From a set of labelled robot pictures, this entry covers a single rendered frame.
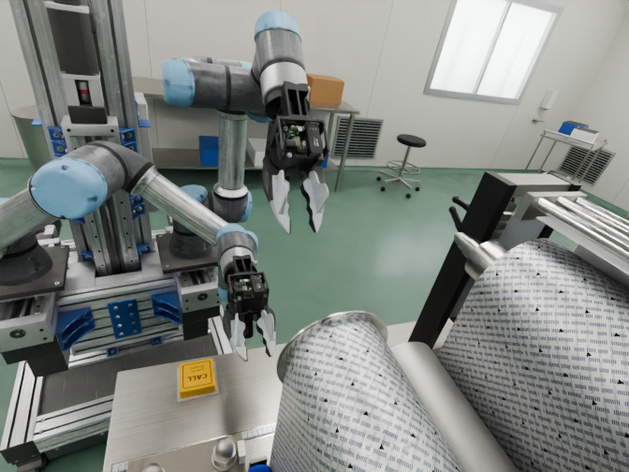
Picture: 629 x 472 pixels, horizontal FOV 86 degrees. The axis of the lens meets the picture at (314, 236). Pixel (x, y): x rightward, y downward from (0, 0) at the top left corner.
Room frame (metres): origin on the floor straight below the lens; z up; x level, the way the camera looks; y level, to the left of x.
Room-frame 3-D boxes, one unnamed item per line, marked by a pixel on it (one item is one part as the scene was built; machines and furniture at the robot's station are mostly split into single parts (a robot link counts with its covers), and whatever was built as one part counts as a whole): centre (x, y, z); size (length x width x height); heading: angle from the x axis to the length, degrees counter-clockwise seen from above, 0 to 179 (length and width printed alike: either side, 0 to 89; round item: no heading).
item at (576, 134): (4.28, -2.81, 0.51); 0.91 x 0.58 x 1.02; 139
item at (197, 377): (0.43, 0.19, 0.91); 0.07 x 0.07 x 0.02; 25
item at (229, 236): (0.65, 0.18, 1.11); 0.11 x 0.08 x 0.09; 25
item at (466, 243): (0.47, -0.24, 1.33); 0.06 x 0.03 x 0.03; 25
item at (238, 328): (0.40, 0.10, 1.11); 0.09 x 0.03 x 0.06; 16
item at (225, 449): (0.24, 0.07, 1.05); 0.04 x 0.04 x 0.04
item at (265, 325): (0.42, 0.05, 1.11); 0.09 x 0.03 x 0.06; 34
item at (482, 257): (0.41, -0.27, 1.33); 0.06 x 0.06 x 0.06; 25
